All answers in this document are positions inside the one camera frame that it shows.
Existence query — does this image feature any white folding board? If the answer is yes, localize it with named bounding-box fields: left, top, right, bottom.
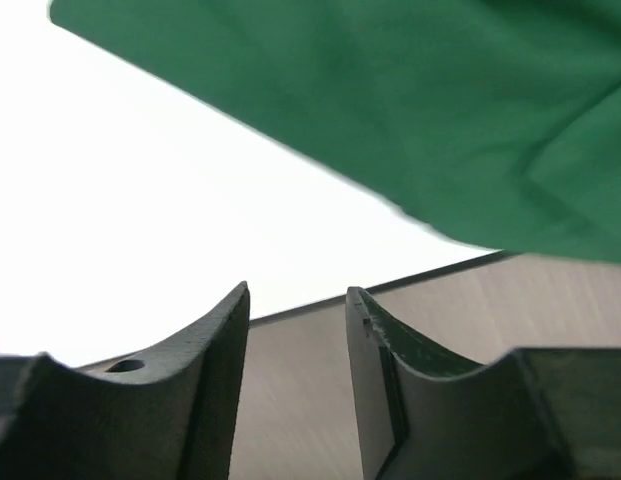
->
left=0, top=2, right=480, bottom=366

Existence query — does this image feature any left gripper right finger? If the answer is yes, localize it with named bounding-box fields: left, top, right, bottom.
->
left=346, top=288, right=621, bottom=480

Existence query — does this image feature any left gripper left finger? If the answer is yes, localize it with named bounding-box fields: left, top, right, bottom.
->
left=0, top=283, right=250, bottom=480

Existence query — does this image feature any green t shirt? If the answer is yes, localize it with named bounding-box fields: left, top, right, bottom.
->
left=50, top=0, right=621, bottom=263

